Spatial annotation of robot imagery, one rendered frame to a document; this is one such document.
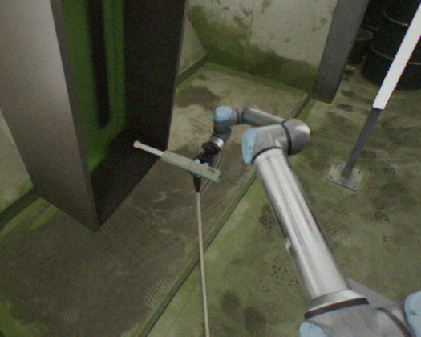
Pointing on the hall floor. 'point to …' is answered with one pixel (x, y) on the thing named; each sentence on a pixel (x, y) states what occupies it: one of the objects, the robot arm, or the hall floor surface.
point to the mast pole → (361, 141)
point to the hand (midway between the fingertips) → (196, 172)
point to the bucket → (360, 46)
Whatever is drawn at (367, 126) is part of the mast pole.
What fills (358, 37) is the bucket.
